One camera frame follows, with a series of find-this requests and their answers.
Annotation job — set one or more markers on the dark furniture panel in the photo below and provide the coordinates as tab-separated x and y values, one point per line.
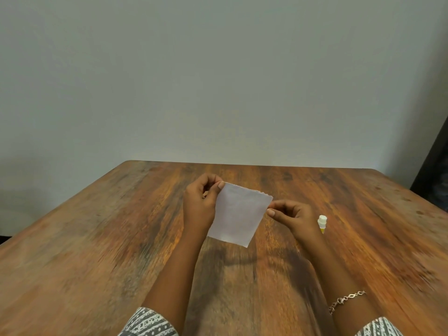
434	160

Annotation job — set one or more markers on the person's left thumb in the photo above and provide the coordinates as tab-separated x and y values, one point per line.
214	191

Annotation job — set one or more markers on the small white yellow glue bottle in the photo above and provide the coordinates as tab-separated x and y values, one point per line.
322	223

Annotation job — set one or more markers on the person's right forearm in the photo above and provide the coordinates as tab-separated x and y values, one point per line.
336	279

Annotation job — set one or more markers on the grey patterned sleeve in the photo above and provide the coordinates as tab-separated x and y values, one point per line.
379	328
148	325

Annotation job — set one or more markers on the person's right hand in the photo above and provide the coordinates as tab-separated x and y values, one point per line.
297	223

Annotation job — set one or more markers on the person's right thumb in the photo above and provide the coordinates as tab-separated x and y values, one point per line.
278	217

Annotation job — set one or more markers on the person's left forearm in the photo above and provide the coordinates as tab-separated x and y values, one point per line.
178	276

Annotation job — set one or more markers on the person's left hand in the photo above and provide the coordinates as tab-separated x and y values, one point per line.
196	209

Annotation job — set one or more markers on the white paper sheet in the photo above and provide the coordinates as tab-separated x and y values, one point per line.
238	215

